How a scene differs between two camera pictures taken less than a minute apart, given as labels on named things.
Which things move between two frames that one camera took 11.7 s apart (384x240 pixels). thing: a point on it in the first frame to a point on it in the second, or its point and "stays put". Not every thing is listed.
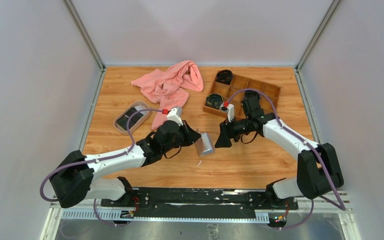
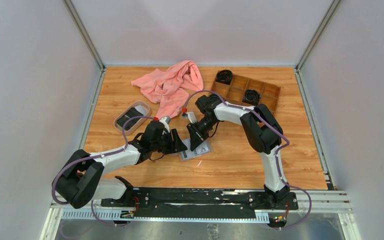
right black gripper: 224,140 to 197,137
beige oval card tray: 120,123 stays put
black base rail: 198,203 stays put
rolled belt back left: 224,76 stays put
